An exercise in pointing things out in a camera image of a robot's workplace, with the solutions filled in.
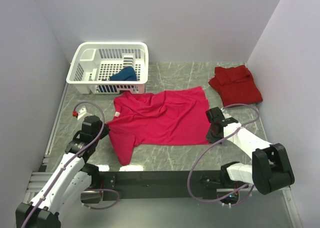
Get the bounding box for blue t shirt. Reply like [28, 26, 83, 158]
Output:
[96, 66, 138, 94]

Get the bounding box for dark red folded t shirt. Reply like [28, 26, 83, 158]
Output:
[208, 65, 263, 107]

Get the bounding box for aluminium rail frame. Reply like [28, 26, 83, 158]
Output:
[14, 82, 301, 228]

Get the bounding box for white plastic basket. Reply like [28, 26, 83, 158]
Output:
[66, 42, 149, 95]

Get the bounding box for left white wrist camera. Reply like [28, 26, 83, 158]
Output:
[72, 106, 92, 123]

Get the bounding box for pink t shirt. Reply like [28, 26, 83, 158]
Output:
[107, 86, 210, 166]

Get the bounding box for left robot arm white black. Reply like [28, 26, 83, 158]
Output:
[15, 115, 110, 228]

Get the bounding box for black base beam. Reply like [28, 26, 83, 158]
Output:
[89, 170, 243, 200]

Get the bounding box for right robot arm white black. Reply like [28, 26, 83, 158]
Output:
[206, 107, 295, 195]

